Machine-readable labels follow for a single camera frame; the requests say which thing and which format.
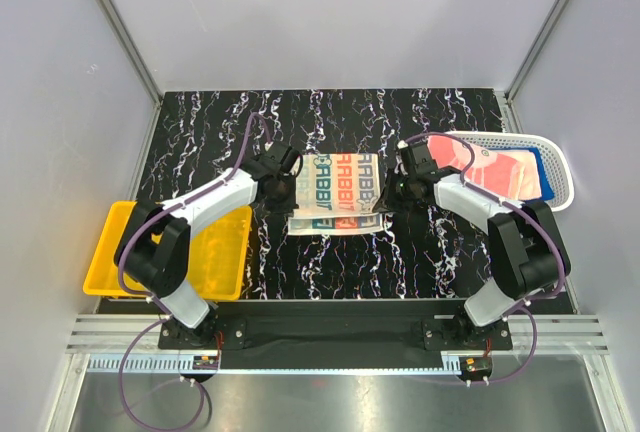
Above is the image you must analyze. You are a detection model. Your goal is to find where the pink patterned towel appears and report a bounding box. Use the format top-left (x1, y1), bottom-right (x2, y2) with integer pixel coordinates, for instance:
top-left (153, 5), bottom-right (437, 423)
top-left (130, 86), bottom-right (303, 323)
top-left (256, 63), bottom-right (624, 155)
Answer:
top-left (427, 136), bottom-right (523, 200)

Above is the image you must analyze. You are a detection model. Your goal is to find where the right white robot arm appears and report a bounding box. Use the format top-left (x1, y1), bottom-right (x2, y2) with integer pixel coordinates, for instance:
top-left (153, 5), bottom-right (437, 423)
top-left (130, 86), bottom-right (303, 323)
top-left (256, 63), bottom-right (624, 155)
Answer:
top-left (373, 134), bottom-right (571, 349)

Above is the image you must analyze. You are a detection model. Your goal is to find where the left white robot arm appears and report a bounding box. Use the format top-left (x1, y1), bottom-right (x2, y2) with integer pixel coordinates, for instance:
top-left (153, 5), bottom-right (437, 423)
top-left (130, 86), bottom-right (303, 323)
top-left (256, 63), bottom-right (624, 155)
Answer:
top-left (114, 141), bottom-right (303, 348)

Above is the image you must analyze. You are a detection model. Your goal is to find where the yellow plastic tray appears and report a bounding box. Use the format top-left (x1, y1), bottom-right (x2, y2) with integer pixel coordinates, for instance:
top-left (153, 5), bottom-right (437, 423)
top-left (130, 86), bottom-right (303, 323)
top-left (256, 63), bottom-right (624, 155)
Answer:
top-left (83, 201), bottom-right (253, 301)

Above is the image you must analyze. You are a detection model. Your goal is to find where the blue folded towel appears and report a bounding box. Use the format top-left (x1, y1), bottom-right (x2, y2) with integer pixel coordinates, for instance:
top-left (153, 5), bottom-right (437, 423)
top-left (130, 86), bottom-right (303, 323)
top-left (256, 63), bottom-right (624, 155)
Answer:
top-left (530, 148), bottom-right (555, 201)

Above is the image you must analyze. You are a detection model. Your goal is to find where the white perforated plastic basket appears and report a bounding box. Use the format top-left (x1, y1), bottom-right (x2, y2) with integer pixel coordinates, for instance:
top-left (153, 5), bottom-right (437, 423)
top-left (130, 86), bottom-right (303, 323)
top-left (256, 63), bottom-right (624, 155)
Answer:
top-left (451, 131), bottom-right (575, 212)

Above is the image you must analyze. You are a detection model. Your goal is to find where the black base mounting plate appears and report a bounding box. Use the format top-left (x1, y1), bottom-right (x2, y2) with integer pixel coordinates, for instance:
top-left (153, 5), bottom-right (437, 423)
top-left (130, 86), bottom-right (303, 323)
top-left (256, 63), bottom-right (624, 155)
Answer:
top-left (158, 299), bottom-right (513, 373)

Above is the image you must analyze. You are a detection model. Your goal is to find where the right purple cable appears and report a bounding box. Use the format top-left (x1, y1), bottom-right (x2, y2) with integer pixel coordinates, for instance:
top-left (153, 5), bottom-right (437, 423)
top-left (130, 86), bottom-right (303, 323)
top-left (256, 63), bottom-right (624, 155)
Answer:
top-left (399, 132), bottom-right (571, 387)

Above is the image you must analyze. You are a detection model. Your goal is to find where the purple cable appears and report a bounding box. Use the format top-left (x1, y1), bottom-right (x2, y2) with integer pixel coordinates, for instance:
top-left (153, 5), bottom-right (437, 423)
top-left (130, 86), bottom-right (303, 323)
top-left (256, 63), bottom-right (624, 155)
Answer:
top-left (399, 132), bottom-right (571, 387)
top-left (116, 112), bottom-right (276, 428)

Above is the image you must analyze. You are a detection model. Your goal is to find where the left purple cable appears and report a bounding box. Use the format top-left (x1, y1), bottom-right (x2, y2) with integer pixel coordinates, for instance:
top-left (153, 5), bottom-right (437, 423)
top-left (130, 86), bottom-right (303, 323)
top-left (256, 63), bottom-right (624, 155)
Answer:
top-left (116, 112), bottom-right (276, 428)

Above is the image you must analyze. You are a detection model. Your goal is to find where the slotted white cable duct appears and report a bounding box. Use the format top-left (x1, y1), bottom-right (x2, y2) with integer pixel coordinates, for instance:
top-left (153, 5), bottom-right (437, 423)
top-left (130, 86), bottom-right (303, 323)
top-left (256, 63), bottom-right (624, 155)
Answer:
top-left (87, 354), bottom-right (219, 374)

